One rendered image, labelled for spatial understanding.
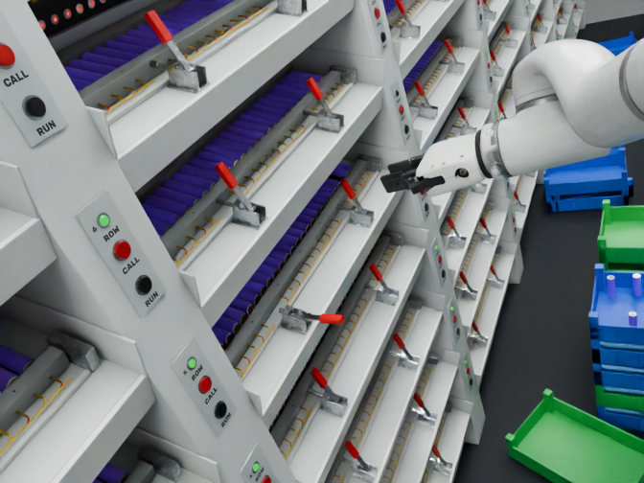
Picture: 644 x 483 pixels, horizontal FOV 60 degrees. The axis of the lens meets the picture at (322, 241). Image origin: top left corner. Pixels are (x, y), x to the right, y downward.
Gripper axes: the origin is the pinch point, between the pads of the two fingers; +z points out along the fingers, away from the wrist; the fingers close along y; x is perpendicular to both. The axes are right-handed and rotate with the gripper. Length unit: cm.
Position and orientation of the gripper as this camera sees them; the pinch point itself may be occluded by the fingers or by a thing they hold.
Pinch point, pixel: (398, 176)
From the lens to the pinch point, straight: 94.5
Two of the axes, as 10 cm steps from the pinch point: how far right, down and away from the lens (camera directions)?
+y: 4.1, -6.0, 6.9
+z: -7.9, 1.5, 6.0
